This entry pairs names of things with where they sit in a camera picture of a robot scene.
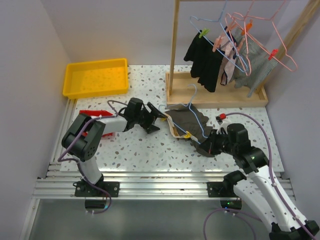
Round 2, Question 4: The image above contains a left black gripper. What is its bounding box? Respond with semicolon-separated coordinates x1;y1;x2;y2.
134;102;167;134

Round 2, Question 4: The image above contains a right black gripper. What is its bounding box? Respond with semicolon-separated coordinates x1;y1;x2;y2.
199;128;237;155

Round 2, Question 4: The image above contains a grey brown underwear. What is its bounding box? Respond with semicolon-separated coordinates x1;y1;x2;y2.
164;104;213;148

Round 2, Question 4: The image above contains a blue wire hanger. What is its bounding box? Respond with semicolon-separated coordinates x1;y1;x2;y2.
157;83;208;145
189;0;249;74

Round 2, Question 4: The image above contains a black underwear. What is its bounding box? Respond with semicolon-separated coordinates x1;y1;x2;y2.
183;32;224;93

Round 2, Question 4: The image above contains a pink clothespin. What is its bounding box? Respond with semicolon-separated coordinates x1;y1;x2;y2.
212;35;223;52

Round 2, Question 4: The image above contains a green clothespin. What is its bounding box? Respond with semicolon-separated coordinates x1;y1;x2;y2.
198;28;210;39

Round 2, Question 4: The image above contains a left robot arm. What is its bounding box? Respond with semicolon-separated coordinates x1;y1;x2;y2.
58;97;167;197

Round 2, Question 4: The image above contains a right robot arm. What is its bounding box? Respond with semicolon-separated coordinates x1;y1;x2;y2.
199;123;320;240

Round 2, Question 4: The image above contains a grey striped underwear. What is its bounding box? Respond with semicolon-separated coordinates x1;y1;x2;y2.
231;37;278;98

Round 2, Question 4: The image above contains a pink underwear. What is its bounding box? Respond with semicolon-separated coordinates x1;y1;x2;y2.
218;31;238;86

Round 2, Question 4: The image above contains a wooden clothes rack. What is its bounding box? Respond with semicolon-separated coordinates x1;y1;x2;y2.
165;0;320;109

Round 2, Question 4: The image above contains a red plastic bin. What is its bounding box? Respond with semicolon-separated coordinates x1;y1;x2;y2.
79;109;115;139

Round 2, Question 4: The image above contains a yellow plastic tray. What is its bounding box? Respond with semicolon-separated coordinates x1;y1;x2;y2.
62;58;129;100

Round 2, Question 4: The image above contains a red clothespin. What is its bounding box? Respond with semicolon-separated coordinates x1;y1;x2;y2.
268;49;279;61

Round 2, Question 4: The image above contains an orange clothespin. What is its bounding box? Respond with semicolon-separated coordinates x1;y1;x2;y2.
241;19;253;36

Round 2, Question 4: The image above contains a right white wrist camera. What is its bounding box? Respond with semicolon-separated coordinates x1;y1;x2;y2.
216;113;231;134

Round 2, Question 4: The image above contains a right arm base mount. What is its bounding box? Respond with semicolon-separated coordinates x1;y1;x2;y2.
206;181;237;198

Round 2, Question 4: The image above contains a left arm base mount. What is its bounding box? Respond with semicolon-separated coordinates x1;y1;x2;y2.
72;180;120;198

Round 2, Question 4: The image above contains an aluminium rail frame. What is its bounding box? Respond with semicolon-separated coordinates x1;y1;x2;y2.
31;98;297;201

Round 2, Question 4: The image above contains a pink wire hanger front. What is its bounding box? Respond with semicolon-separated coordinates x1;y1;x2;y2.
225;12;252;76

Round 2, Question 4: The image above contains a pink wire hanger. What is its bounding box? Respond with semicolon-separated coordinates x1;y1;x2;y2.
239;0;298;72
225;12;252;76

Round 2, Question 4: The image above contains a pink wire hanger rear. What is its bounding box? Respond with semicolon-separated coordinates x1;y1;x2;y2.
239;0;298;72

